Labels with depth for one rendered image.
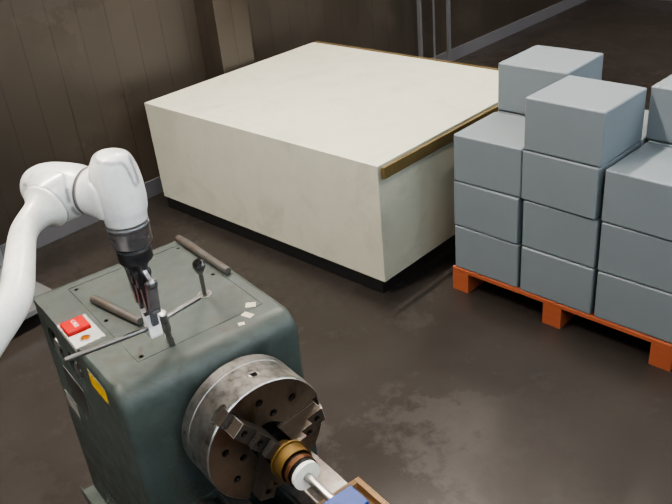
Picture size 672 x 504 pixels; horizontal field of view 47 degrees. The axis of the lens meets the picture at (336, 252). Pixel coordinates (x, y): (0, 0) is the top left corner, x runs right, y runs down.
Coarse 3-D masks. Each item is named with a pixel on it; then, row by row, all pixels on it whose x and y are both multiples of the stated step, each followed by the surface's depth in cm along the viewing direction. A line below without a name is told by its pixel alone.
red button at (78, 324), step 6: (72, 318) 197; (78, 318) 197; (84, 318) 197; (60, 324) 195; (66, 324) 195; (72, 324) 195; (78, 324) 195; (84, 324) 194; (90, 324) 195; (66, 330) 193; (72, 330) 192; (78, 330) 193; (84, 330) 194
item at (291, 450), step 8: (288, 440) 175; (296, 440) 173; (280, 448) 171; (288, 448) 170; (296, 448) 170; (304, 448) 172; (280, 456) 170; (288, 456) 169; (296, 456) 169; (304, 456) 169; (272, 464) 171; (280, 464) 169; (288, 464) 168; (296, 464) 167; (272, 472) 172; (280, 472) 169; (288, 472) 167; (288, 480) 168
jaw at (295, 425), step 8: (312, 400) 185; (304, 408) 182; (312, 408) 182; (320, 408) 181; (296, 416) 181; (304, 416) 180; (312, 416) 180; (320, 416) 182; (280, 424) 180; (288, 424) 179; (296, 424) 179; (304, 424) 178; (312, 424) 181; (280, 432) 180; (288, 432) 177; (296, 432) 177; (304, 432) 177; (312, 432) 179; (304, 440) 175
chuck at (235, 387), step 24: (264, 360) 182; (216, 384) 176; (240, 384) 173; (264, 384) 173; (288, 384) 178; (216, 408) 171; (240, 408) 171; (264, 408) 175; (288, 408) 180; (192, 432) 175; (216, 432) 169; (192, 456) 177; (216, 456) 171; (240, 456) 176; (216, 480) 174; (240, 480) 179
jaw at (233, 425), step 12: (216, 420) 171; (228, 420) 170; (240, 420) 169; (228, 432) 169; (240, 432) 168; (252, 432) 170; (264, 432) 173; (252, 444) 169; (264, 444) 171; (276, 444) 170; (264, 456) 170
